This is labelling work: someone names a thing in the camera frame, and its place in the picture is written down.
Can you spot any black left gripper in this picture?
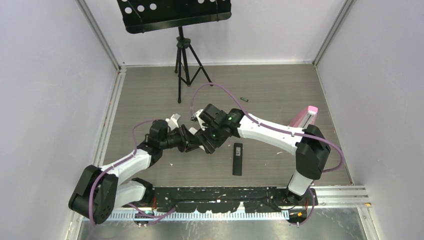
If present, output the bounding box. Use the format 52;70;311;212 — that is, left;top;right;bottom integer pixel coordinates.
160;125;203;153

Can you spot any black remote control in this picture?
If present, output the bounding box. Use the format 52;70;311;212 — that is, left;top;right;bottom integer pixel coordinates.
232;143;243;176

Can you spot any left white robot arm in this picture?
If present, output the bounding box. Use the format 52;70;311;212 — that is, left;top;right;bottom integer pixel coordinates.
68;119;200;225

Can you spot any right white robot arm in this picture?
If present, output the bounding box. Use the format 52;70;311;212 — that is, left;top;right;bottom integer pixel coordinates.
189;104;331;205

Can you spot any pink metronome box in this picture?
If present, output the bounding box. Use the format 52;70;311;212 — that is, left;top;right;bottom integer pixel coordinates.
289;105;319;129

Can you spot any black music stand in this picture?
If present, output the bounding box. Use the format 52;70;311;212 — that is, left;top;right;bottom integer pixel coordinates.
117;0;232;103

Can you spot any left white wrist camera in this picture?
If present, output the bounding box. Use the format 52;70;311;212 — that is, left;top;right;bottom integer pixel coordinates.
165;113;181;131

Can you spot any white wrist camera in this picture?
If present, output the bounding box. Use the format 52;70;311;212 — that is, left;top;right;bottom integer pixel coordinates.
165;113;181;131
190;109;204;127

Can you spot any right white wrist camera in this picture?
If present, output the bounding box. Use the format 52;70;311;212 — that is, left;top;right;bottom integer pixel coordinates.
190;109;204;127

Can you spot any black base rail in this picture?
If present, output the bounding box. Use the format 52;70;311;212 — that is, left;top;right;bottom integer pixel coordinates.
133;185;318;223

